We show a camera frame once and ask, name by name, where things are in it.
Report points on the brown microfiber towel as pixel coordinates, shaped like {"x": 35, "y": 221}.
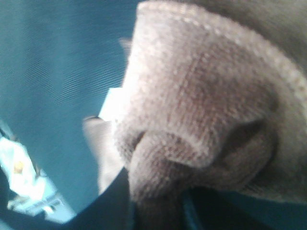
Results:
{"x": 214, "y": 96}

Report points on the black table cloth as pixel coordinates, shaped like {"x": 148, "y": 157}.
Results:
{"x": 62, "y": 62}

